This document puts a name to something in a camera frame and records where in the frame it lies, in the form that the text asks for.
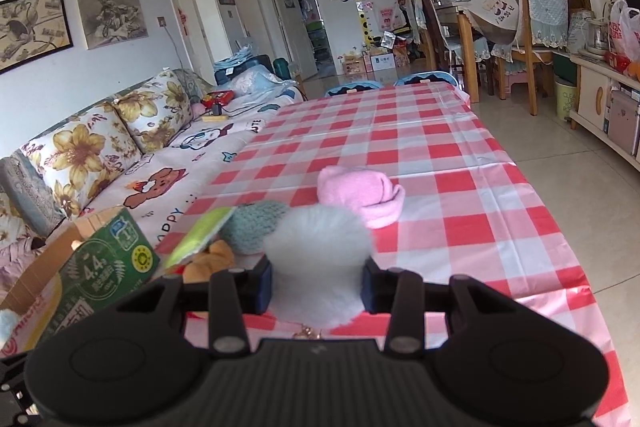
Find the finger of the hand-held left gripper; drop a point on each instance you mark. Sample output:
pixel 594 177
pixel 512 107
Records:
pixel 10 374

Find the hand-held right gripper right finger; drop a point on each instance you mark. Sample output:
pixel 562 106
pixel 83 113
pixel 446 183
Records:
pixel 371 289

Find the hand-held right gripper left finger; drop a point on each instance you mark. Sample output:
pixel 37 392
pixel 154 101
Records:
pixel 262 289

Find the capybara plush red hood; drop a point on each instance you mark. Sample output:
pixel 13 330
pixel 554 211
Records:
pixel 210 262

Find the pale blue fluffy pom-pom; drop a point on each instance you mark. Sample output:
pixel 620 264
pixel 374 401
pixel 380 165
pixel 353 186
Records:
pixel 320 257

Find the teal knit hat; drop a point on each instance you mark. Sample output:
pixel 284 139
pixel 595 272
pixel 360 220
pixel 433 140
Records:
pixel 255 224

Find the green striped cleaning cloth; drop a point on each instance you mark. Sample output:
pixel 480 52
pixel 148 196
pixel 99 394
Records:
pixel 197 237

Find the pink knit hat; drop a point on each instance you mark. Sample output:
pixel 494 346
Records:
pixel 357 194

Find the green milk carton box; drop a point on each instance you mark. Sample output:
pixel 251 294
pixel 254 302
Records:
pixel 100 277

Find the light blue plush item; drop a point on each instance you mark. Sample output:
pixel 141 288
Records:
pixel 9 324

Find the pink jacket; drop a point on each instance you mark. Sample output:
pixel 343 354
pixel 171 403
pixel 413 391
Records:
pixel 15 262

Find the cartoon printed sheet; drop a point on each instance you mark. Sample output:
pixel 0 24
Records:
pixel 175 167

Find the red checkered tablecloth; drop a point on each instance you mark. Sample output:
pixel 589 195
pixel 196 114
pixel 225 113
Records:
pixel 425 147

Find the floral cushion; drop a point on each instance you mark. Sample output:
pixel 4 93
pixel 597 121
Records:
pixel 75 152
pixel 155 107
pixel 4 217

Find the yellow flat item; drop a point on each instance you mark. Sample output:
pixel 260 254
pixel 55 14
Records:
pixel 216 118

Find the grey patterned cushion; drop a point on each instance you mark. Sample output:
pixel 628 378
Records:
pixel 25 192

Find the black power adapter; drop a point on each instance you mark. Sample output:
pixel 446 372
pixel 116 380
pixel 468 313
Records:
pixel 216 109

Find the blue stool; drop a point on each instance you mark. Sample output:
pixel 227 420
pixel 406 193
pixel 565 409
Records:
pixel 425 78
pixel 352 88

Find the blue wrapped bedding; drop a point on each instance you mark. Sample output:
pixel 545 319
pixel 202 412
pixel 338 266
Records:
pixel 250 82

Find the sofa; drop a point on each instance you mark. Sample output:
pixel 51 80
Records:
pixel 75 167

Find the green trash bin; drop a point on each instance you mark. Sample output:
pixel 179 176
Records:
pixel 281 68

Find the white printed cardboard box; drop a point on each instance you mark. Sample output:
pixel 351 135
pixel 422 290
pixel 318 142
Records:
pixel 382 63

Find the stack of blue cloths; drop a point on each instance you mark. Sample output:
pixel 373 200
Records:
pixel 235 61

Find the pink stool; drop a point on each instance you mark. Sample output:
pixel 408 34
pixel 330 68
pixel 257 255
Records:
pixel 515 83

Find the dark chair with clothes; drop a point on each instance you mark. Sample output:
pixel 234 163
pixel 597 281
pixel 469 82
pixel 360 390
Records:
pixel 427 27

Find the wooden dining table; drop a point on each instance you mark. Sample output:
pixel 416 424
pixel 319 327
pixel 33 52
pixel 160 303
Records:
pixel 465 37

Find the patterned green waste bin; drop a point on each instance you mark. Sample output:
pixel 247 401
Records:
pixel 564 99

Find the cream cabinet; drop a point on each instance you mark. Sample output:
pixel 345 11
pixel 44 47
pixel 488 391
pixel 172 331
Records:
pixel 595 102

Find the white tote bag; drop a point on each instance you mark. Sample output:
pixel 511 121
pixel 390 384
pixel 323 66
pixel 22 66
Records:
pixel 492 9

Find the duck pencil sketch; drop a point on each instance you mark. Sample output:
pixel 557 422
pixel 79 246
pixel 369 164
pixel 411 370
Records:
pixel 112 17

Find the wooden chair lace cover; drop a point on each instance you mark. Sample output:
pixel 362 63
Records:
pixel 540 17

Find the glass jar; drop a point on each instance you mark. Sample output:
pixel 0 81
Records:
pixel 595 34

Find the black framed cartoon picture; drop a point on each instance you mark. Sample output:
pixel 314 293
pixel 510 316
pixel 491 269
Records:
pixel 30 29

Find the white plastic bag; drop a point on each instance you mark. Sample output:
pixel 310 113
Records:
pixel 625 32

